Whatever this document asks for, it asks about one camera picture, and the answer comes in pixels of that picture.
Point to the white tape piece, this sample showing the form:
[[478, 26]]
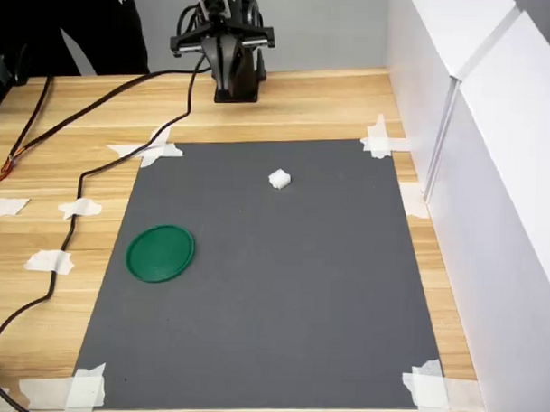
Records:
[[85, 389], [431, 392], [47, 261], [378, 144], [83, 207], [413, 202], [8, 206], [161, 150]]

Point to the dark grey mat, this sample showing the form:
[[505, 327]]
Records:
[[277, 283]]

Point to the small gripper camera board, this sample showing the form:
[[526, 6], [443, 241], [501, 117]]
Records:
[[214, 5]]

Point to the person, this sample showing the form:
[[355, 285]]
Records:
[[109, 37]]

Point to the white partition panel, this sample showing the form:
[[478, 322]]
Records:
[[420, 62], [505, 223]]

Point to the small white plastic terminal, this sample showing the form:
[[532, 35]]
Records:
[[279, 179]]

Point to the round green lid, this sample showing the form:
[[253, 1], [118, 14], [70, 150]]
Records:
[[160, 254]]

